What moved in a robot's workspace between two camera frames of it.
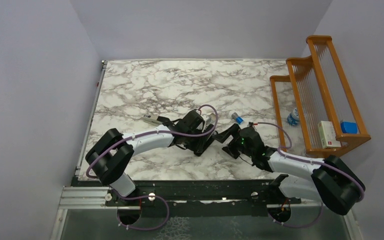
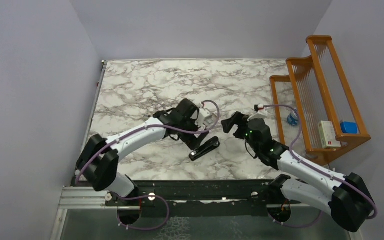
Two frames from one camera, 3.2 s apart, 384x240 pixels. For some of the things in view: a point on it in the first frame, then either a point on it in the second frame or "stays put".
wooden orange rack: x=316 y=110 stays put
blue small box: x=349 y=127 stays put
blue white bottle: x=293 y=119 stays put
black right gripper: x=223 y=135 to x=237 y=118
